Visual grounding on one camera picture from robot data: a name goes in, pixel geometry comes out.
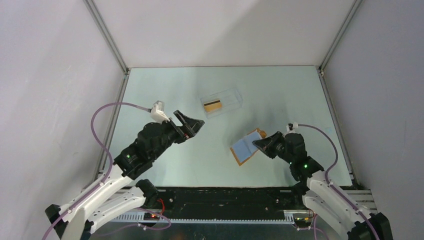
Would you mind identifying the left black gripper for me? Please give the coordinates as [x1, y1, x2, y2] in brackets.
[151, 109, 204, 160]

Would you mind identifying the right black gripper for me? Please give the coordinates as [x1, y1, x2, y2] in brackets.
[252, 131, 294, 165]

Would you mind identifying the orange card holder wallet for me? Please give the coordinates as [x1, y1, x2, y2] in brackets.
[230, 128, 267, 166]

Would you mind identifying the gold credit card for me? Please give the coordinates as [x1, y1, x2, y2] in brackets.
[203, 99, 223, 113]

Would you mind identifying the clear plastic card box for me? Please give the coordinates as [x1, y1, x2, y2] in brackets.
[200, 87, 243, 119]

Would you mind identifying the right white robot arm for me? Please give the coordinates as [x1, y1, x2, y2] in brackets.
[252, 131, 394, 240]

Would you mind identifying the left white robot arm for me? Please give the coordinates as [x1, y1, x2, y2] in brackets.
[44, 110, 205, 240]

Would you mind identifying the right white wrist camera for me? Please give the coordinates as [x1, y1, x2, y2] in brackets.
[286, 122, 299, 134]

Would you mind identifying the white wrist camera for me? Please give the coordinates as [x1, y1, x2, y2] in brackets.
[286, 122, 299, 134]
[150, 100, 170, 124]

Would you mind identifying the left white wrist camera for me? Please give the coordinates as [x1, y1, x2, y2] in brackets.
[150, 100, 170, 124]

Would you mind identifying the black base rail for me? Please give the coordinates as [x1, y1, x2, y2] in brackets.
[149, 187, 314, 220]

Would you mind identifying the grey slotted cable duct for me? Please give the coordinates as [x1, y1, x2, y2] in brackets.
[110, 211, 295, 225]

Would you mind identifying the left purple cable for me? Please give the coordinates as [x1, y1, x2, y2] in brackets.
[41, 101, 153, 240]

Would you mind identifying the left aluminium frame post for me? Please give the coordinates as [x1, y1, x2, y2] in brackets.
[82, 0, 130, 181]

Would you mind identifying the aluminium frame post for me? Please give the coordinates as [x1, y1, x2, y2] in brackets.
[82, 0, 130, 181]
[317, 0, 363, 181]

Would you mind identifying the right aluminium frame post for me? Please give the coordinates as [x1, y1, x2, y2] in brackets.
[317, 0, 363, 181]

